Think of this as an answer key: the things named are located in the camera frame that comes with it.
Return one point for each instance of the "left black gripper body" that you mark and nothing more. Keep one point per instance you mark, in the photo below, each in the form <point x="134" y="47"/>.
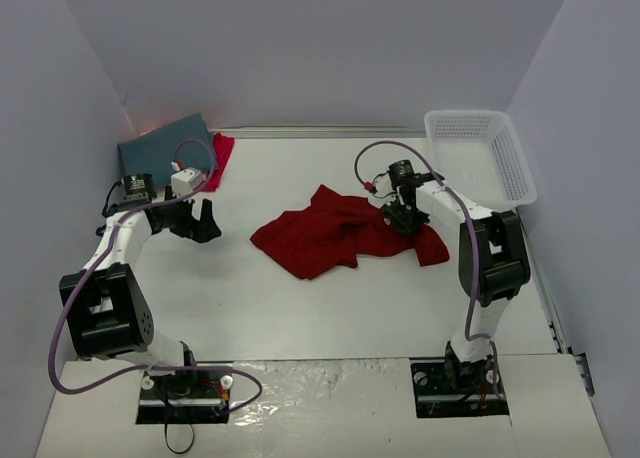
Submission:
<point x="189" y="220"/>

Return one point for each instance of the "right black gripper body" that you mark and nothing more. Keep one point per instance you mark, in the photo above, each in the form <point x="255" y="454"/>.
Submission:
<point x="401" y="218"/>

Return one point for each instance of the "red t shirt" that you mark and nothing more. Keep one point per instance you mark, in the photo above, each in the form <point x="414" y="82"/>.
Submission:
<point x="223" y="146"/>
<point x="334" y="230"/>

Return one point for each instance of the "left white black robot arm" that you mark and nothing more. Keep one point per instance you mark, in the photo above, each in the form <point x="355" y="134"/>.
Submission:
<point x="108" y="316"/>

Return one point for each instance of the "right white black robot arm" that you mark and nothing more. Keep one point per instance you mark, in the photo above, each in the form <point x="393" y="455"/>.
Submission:
<point x="493" y="264"/>

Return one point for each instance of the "folded teal t shirt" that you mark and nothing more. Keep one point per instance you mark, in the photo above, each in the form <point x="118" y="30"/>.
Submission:
<point x="152" y="153"/>

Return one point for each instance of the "folded red t shirt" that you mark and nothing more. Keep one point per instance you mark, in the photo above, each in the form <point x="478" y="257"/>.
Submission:
<point x="223" y="146"/>

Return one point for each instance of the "white plastic basket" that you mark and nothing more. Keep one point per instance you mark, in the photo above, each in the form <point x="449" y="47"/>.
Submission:
<point x="480" y="155"/>

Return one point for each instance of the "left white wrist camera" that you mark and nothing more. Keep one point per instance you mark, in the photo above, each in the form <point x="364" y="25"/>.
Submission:
<point x="185" y="180"/>

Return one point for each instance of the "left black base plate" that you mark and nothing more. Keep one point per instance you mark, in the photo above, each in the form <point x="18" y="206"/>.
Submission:
<point x="184" y="398"/>

